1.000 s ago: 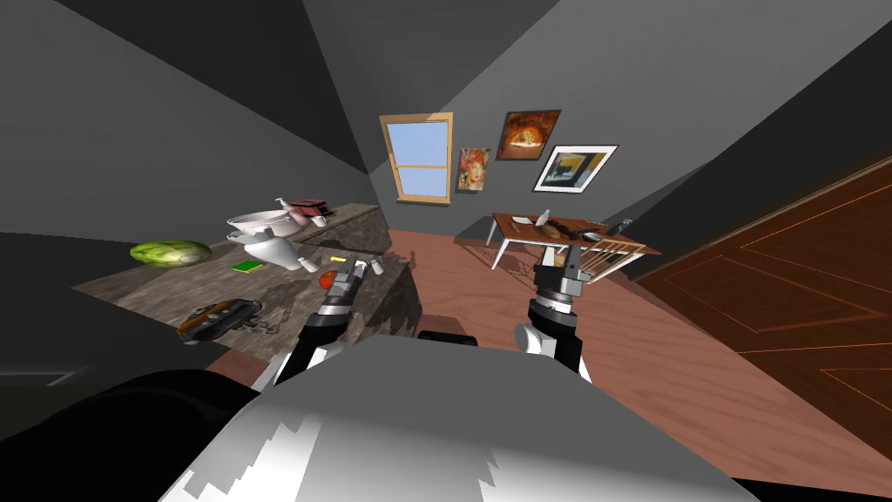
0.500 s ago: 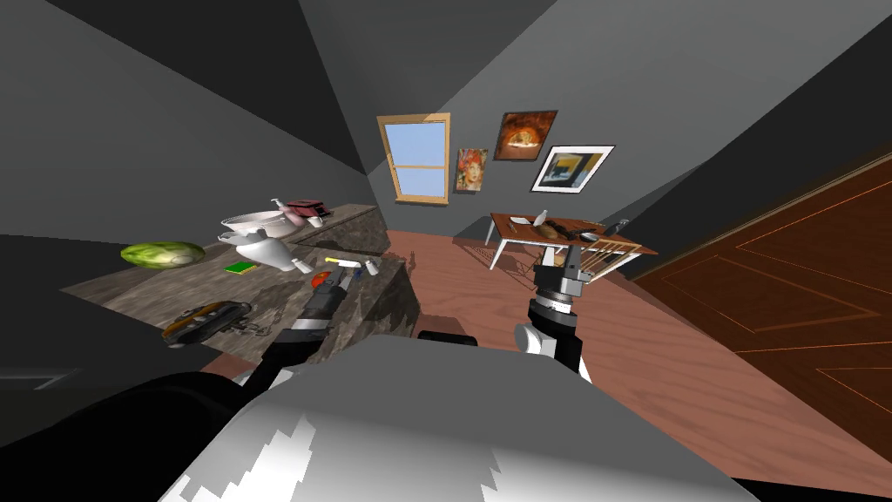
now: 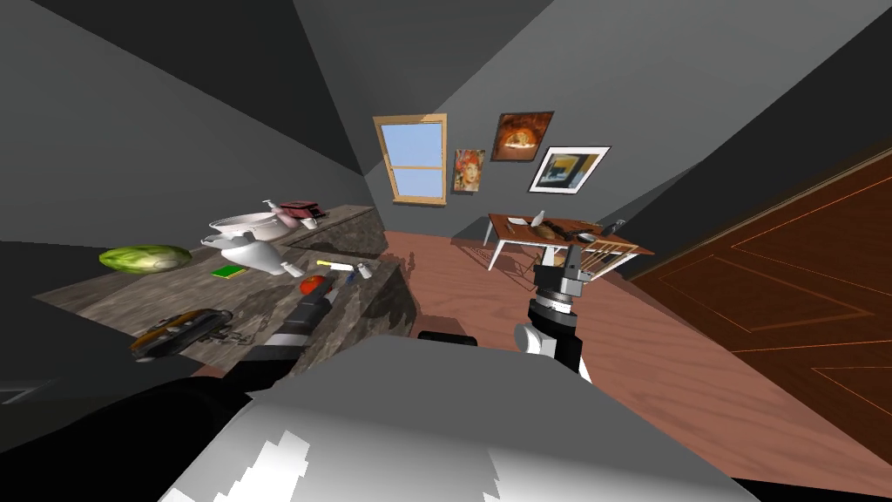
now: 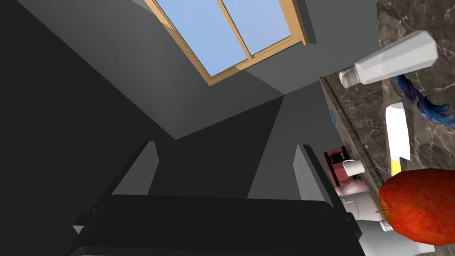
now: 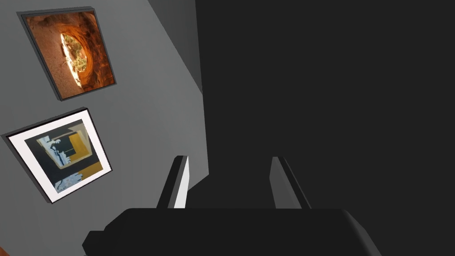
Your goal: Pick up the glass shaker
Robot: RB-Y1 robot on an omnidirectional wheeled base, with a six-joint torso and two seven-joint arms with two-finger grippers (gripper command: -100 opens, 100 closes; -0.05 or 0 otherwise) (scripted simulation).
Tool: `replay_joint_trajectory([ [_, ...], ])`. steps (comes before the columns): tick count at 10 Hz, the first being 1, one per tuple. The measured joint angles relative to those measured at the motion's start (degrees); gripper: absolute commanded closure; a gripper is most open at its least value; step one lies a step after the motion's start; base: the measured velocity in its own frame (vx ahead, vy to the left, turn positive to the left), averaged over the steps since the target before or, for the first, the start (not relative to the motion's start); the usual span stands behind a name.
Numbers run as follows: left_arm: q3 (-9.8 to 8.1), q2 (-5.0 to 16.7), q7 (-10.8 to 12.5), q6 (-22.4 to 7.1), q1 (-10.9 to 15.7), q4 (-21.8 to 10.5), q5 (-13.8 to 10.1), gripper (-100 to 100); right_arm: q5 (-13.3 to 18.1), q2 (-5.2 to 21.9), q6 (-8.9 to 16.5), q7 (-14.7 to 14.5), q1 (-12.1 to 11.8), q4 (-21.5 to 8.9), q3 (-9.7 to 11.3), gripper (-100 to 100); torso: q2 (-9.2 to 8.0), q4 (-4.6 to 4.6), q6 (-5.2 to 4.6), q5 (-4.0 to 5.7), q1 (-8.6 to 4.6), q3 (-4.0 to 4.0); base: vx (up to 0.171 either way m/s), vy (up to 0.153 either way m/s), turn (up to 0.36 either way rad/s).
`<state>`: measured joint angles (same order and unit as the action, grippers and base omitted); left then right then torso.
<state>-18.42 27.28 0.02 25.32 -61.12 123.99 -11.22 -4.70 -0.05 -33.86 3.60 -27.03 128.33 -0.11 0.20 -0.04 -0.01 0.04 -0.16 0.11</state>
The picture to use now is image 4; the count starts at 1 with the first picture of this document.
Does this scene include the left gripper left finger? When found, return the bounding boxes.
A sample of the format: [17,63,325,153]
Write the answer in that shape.
[102,141,160,200]

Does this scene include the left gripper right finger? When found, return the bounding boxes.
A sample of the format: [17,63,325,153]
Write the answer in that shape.
[291,144,337,208]

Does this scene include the white plastic bottle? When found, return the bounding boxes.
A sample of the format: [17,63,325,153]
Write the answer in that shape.
[339,30,439,89]

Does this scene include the red apple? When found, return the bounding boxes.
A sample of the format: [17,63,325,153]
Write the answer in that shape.
[379,168,455,247]

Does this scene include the white knife with yellow handle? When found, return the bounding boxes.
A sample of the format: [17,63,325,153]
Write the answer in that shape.
[385,102,412,177]

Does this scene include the wooden framed window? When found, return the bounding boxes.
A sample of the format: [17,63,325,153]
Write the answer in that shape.
[144,0,317,86]

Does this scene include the red box with white cylinder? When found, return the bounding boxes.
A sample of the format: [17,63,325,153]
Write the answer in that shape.
[321,145,371,197]

